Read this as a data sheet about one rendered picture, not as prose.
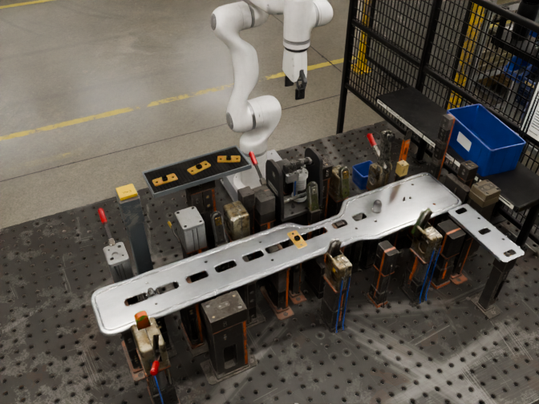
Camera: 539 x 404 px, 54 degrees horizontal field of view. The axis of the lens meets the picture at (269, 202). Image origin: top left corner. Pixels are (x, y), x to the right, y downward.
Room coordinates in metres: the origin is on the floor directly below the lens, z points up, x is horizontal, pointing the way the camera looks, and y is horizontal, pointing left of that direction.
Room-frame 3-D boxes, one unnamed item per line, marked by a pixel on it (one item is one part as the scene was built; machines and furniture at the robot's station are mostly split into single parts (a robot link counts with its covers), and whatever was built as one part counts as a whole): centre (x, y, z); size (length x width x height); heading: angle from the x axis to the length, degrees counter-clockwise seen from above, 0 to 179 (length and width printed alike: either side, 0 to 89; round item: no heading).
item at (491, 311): (1.23, -0.82, 0.84); 0.11 x 0.06 x 0.29; 27
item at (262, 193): (1.46, 0.02, 0.89); 0.13 x 0.11 x 0.38; 27
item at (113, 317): (1.28, -0.08, 1.00); 1.38 x 0.22 x 0.02; 117
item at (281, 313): (1.26, -0.03, 0.84); 0.17 x 0.06 x 0.29; 27
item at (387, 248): (1.26, -0.42, 0.84); 0.11 x 0.08 x 0.29; 27
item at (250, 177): (1.87, 0.07, 0.89); 0.19 x 0.19 x 0.18
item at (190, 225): (1.29, 0.27, 0.90); 0.13 x 0.10 x 0.41; 27
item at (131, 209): (1.37, 0.49, 0.92); 0.08 x 0.08 x 0.44; 27
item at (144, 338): (0.86, 0.34, 0.88); 0.15 x 0.11 x 0.36; 27
